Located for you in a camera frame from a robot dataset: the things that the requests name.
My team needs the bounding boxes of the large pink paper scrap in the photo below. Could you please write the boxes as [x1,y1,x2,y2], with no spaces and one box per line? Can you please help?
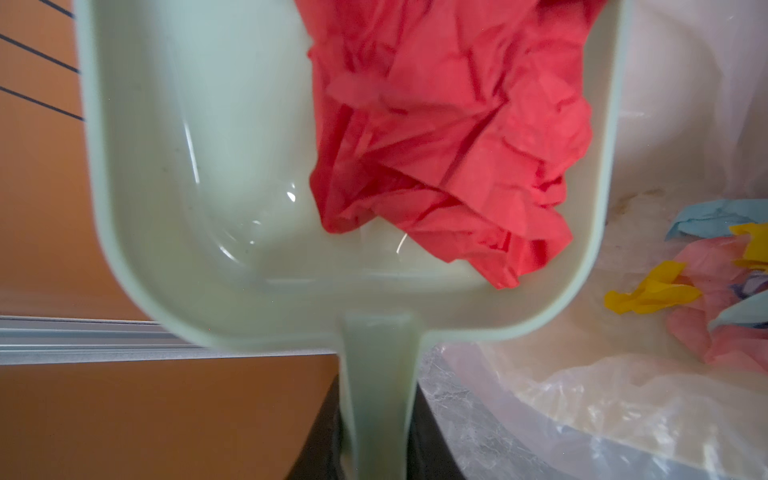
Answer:
[666,235,767,375]

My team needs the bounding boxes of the yellow paper ball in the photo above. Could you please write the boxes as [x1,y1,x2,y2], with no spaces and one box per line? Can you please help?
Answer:
[604,260,702,315]

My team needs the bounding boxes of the cream plastic trash bin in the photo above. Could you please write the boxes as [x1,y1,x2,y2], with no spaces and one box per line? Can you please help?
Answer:
[589,1,767,305]

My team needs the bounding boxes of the light blue paper strip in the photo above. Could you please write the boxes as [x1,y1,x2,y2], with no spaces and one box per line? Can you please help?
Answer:
[708,291,768,332]

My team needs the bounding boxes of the clear plastic bin liner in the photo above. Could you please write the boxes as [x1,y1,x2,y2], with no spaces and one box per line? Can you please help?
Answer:
[416,0,768,480]

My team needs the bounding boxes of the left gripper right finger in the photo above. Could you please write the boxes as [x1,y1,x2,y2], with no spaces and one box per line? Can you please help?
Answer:
[409,385,465,480]

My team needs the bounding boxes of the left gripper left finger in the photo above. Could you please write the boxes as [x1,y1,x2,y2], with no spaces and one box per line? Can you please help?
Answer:
[285,377,342,480]

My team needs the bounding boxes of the purple paper scrap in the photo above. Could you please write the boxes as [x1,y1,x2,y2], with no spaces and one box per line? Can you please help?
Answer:
[730,271,768,300]

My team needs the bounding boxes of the small cyan paper scrap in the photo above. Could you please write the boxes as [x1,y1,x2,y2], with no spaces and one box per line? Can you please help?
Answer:
[665,199,767,240]

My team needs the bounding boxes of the small yellow paper scrap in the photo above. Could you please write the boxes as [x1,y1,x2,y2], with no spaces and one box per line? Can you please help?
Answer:
[729,223,768,273]

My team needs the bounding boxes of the green plastic dustpan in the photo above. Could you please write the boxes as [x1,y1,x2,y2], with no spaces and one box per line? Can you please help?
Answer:
[74,1,632,479]

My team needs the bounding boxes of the red paper scrap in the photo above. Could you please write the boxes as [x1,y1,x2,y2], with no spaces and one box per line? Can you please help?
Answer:
[297,1,605,289]

